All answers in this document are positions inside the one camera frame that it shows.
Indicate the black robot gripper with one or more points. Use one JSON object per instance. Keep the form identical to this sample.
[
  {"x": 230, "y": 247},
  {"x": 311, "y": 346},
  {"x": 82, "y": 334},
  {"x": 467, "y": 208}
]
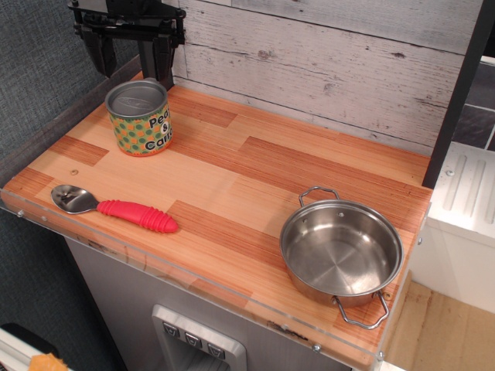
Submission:
[{"x": 97, "y": 23}]

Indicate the stainless steel pot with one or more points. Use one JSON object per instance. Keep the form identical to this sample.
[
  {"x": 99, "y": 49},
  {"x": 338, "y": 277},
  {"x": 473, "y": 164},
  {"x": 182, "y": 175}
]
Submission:
[{"x": 340, "y": 252}]

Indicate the peas and carrots can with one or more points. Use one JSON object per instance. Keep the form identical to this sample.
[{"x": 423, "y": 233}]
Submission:
[{"x": 139, "y": 113}]

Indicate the clear acrylic table edge guard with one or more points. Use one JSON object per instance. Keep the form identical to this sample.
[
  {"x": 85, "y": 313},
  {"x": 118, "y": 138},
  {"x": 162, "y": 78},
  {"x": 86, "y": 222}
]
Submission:
[{"x": 233, "y": 261}]

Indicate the grey toy fridge cabinet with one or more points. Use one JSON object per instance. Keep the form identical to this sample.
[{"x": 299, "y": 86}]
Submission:
[{"x": 125, "y": 297}]

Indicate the silver water dispenser panel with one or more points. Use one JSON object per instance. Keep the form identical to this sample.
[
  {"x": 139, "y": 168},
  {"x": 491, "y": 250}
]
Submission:
[{"x": 190, "y": 345}]

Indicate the orange object bottom left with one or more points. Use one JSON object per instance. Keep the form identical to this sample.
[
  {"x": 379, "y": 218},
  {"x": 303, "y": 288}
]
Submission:
[{"x": 47, "y": 362}]

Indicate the white toy sink unit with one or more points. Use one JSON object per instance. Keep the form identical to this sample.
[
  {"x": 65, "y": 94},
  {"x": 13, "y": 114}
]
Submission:
[{"x": 455, "y": 251}]

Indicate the red handled metal spoon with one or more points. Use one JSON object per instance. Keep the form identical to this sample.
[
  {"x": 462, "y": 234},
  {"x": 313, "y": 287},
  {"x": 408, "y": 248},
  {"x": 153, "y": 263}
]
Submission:
[{"x": 75, "y": 200}]

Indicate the black vertical post right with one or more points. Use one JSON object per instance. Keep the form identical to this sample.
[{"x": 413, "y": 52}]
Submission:
[{"x": 477, "y": 44}]

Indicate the white frame bottom left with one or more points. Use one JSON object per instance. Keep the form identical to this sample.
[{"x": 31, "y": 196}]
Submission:
[{"x": 11, "y": 357}]

